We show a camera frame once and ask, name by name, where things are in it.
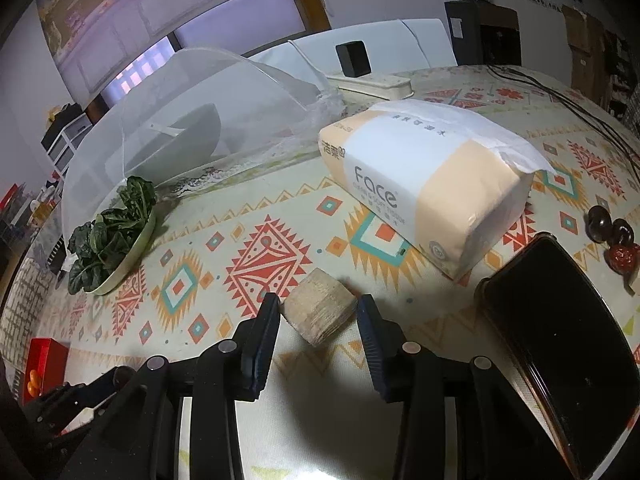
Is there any cardboard box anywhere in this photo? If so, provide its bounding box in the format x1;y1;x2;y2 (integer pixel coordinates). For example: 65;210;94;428
560;4;609;102

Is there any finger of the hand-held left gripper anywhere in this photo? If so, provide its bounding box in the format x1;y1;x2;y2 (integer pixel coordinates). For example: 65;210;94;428
65;366;137;413

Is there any white chair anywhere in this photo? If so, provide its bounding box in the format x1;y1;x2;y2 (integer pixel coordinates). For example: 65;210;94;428
244;18;459;87

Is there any black power adapter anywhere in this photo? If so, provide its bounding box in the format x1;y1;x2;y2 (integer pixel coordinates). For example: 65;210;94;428
335;38;374;79

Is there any plate of green leaves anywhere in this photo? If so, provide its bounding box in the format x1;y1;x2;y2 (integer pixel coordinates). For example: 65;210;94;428
67;176;159;295

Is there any black cable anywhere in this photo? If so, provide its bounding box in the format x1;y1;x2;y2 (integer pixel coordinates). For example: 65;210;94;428
486;64;640;171

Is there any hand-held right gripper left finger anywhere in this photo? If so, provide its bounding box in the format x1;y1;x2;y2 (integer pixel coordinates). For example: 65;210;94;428
55;292;282;480

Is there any white mesh food cover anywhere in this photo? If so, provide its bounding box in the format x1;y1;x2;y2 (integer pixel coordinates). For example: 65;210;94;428
60;47;347;261

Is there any black speaker box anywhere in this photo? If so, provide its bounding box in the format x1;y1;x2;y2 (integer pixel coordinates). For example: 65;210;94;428
444;0;522;67

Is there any white power strip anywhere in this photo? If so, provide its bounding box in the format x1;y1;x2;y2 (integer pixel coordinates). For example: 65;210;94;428
326;72;414;101

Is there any white plastic drawer unit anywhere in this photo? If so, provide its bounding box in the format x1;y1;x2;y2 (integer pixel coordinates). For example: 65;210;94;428
41;109;96;182

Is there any large wall poster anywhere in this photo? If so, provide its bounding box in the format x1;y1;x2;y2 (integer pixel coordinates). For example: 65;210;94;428
35;0;307;97

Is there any red box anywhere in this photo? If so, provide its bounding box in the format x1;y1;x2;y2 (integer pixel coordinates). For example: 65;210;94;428
22;338;71;407

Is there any tissue paper pack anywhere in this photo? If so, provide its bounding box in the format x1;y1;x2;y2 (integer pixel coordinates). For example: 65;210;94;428
318;99;556;281

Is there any dark red jujube date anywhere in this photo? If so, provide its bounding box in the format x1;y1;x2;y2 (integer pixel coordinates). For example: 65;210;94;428
604;245;640;275

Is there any grey bowl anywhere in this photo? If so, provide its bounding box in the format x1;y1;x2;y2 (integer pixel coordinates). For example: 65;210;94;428
122;103;222;172

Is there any black tray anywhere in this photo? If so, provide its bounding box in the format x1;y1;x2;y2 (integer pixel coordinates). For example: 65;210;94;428
474;232;637;480

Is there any wooden block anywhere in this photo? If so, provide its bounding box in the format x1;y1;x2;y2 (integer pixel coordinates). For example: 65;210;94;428
283;268;357;347

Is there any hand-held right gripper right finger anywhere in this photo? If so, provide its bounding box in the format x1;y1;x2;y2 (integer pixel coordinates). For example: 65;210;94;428
355;294;571;480

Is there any pale green plate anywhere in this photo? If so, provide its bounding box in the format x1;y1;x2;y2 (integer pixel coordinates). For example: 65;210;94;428
82;209;159;297

